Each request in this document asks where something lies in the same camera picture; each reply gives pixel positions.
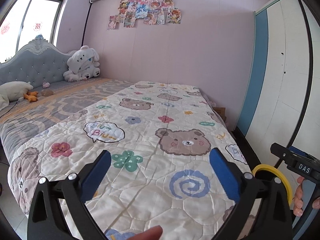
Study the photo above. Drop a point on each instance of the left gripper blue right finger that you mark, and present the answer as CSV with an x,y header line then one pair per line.
x,y
227,173

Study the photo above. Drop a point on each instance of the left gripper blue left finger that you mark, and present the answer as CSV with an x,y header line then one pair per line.
x,y
92,175

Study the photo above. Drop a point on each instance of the yellow rimmed trash bin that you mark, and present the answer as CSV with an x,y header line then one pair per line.
x,y
268,172

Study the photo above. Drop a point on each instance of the person's right hand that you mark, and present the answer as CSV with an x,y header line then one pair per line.
x,y
298,202

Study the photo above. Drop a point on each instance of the person's left hand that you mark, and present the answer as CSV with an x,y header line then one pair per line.
x,y
153,233

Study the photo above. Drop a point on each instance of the cardboard box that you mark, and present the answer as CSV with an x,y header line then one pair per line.
x,y
221,111

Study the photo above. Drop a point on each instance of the white blue wardrobe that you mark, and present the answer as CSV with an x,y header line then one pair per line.
x,y
282,99

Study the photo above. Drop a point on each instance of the cartoon bear patterned quilt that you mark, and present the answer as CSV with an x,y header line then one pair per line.
x,y
159,137

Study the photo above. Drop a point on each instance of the grey orange patterned bedsheet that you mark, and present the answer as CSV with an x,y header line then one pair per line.
x,y
23,120

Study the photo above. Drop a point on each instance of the small brown toy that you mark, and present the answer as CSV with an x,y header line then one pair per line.
x,y
46,92

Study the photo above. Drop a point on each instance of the orange small plush toy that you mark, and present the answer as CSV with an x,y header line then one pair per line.
x,y
31,96

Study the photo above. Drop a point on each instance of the small pink toy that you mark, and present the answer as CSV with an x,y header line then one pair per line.
x,y
46,85

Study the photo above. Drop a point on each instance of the white dog plush toy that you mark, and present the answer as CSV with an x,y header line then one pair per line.
x,y
82,65

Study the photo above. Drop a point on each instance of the white goose plush toy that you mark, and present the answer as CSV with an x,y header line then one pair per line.
x,y
12,91

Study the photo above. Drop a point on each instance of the blue tufted headboard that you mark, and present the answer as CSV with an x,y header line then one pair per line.
x,y
37,62

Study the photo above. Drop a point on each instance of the window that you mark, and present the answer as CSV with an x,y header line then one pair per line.
x,y
25,20

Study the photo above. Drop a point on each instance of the anime posters on wall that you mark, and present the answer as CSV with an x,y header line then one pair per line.
x,y
152,12

